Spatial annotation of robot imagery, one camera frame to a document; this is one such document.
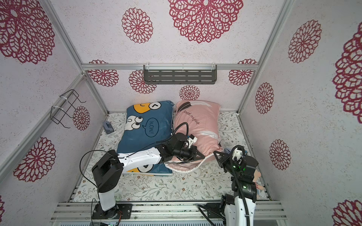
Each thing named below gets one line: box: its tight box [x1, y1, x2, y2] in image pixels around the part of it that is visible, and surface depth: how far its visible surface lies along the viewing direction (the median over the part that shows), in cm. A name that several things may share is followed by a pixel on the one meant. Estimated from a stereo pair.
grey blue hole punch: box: [102, 121, 115, 135], surface depth 109 cm
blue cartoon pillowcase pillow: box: [116, 100, 174, 176], surface depth 105 cm
